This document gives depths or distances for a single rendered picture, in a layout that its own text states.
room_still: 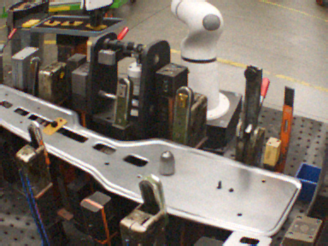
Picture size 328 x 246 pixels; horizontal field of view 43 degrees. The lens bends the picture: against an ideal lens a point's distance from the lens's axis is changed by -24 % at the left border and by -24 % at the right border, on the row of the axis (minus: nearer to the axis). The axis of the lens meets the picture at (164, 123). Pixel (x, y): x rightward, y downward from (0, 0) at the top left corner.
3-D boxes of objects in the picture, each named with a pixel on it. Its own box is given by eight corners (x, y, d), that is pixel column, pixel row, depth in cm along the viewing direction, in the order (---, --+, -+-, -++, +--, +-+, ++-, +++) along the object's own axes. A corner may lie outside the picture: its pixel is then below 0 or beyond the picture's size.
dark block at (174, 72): (156, 207, 145) (155, 71, 124) (169, 196, 150) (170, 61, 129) (172, 213, 143) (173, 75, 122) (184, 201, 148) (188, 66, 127)
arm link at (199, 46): (207, 47, 173) (202, -7, 160) (232, 68, 158) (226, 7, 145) (174, 52, 169) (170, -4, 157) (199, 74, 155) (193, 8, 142)
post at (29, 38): (24, 123, 186) (20, 29, 164) (34, 114, 192) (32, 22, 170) (34, 127, 183) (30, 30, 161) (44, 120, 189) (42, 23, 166)
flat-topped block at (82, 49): (61, 141, 175) (55, 30, 152) (72, 131, 181) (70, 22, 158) (79, 150, 171) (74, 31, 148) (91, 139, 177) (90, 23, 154)
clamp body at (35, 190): (36, 244, 123) (6, 153, 105) (55, 228, 132) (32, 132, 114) (56, 258, 119) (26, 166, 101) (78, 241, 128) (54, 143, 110)
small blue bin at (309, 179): (288, 198, 144) (294, 178, 140) (297, 183, 151) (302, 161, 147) (311, 204, 139) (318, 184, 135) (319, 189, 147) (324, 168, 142)
